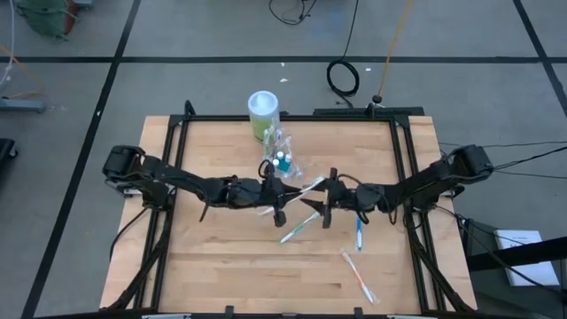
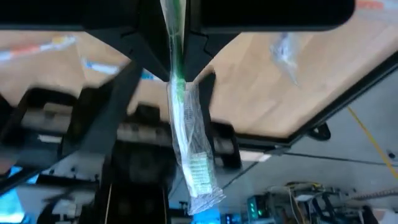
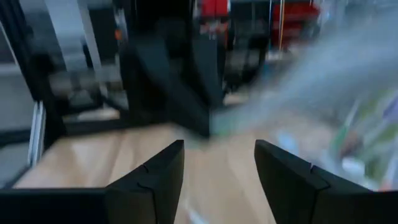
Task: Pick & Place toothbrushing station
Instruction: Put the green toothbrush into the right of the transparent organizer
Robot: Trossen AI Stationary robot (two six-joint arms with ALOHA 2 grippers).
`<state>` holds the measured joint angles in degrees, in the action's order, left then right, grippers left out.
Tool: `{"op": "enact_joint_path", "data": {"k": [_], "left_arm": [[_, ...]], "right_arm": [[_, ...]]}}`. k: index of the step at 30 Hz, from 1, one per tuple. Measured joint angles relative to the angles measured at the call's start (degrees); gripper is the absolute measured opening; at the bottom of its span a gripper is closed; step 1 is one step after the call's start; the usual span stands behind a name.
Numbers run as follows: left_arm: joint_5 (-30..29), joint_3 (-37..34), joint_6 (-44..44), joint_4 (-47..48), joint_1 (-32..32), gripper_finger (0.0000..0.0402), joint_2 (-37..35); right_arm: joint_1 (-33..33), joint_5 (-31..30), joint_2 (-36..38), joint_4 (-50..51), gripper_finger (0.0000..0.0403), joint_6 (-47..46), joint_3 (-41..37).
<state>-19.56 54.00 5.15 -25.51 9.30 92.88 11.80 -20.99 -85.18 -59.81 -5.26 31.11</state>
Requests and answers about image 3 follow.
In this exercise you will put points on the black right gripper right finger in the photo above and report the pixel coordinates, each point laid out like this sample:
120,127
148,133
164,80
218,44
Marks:
295,193

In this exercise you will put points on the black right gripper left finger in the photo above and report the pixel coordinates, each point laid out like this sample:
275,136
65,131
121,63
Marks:
155,193

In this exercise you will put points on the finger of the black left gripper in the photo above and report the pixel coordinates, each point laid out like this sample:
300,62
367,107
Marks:
174,87
210,71

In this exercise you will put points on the clear plastic bag with bottles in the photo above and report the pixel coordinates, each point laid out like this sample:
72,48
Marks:
311,93

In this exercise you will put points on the red box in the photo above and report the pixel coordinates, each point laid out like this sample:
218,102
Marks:
214,7

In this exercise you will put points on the red bin shelf rack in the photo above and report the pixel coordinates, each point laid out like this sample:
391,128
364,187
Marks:
295,17

